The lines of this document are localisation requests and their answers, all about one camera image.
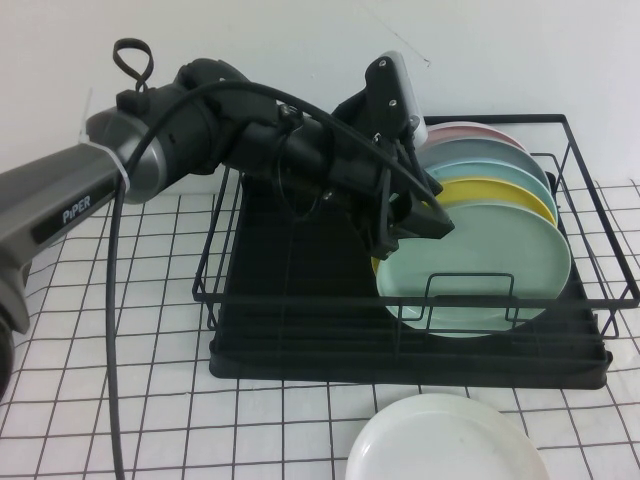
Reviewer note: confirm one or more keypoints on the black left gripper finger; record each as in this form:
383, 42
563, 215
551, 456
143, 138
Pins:
425, 217
427, 181

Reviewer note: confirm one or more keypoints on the grey plate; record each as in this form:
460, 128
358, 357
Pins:
500, 155

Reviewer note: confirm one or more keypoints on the pink plate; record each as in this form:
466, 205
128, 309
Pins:
480, 134

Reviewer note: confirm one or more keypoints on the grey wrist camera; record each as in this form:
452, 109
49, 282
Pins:
407, 95

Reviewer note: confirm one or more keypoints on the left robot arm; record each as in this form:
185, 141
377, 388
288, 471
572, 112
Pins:
75, 200

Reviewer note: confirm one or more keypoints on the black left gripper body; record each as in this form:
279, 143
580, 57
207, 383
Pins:
365, 170

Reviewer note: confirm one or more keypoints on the black plastic drip tray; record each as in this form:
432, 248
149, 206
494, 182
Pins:
300, 370

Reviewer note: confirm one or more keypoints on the white plate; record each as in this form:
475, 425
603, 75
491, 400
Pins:
440, 440

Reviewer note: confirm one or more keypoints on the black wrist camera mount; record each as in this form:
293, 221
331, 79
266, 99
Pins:
382, 105

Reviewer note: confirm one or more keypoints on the mint green plate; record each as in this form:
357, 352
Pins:
500, 250

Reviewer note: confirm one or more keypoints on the light blue plate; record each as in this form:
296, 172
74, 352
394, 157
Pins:
510, 177

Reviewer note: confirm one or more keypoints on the white black-grid tablecloth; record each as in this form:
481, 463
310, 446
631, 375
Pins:
200, 400

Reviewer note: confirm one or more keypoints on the yellow plate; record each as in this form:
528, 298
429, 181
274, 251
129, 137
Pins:
500, 197

